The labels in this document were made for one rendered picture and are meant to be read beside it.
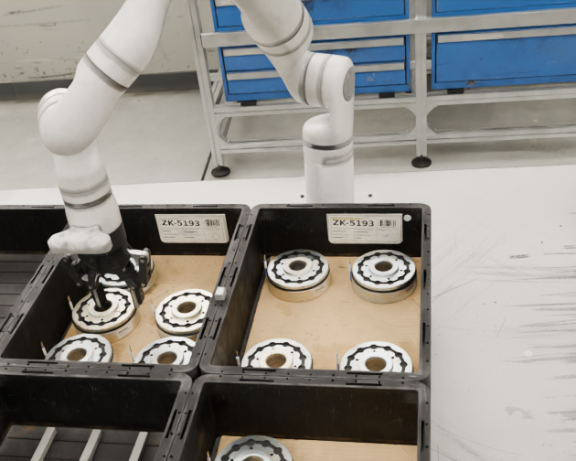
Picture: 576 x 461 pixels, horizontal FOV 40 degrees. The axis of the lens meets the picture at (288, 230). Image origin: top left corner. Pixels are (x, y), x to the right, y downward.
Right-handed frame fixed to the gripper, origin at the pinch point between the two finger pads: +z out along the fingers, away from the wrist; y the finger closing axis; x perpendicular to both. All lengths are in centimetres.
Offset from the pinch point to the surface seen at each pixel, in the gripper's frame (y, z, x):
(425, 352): -48, -5, 15
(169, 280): -4.3, 5.3, -10.8
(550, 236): -72, 19, -42
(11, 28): 159, 51, -262
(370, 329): -39.5, 5.5, 0.3
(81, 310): 6.6, 2.2, 0.8
